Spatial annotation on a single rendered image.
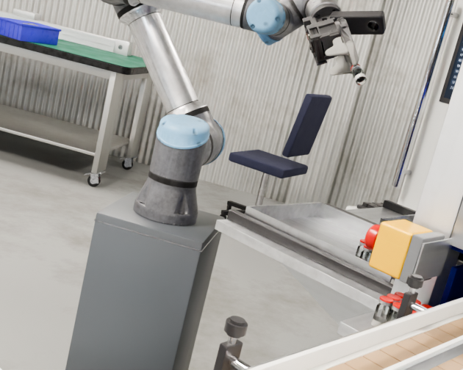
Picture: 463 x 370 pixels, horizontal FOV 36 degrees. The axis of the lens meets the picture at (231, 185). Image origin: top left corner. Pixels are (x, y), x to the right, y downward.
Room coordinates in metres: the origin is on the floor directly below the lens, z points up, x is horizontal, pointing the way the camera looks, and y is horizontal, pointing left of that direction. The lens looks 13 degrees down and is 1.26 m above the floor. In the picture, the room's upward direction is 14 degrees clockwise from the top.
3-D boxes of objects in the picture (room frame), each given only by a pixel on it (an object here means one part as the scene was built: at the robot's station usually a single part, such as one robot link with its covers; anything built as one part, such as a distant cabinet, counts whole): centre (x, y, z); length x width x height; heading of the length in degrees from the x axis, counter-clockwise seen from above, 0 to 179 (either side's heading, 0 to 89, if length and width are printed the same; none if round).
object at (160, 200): (1.59, 0.14, 0.84); 0.15 x 0.15 x 0.10
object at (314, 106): (4.57, -0.22, 0.47); 0.55 x 0.52 x 0.94; 84
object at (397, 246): (1.01, -0.27, 1.00); 0.08 x 0.07 x 0.07; 50
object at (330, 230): (1.35, -0.25, 0.90); 0.34 x 0.26 x 0.04; 50
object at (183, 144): (1.60, 0.13, 0.96); 0.13 x 0.12 x 0.14; 168
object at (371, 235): (1.04, -0.24, 0.99); 0.04 x 0.04 x 0.04; 50
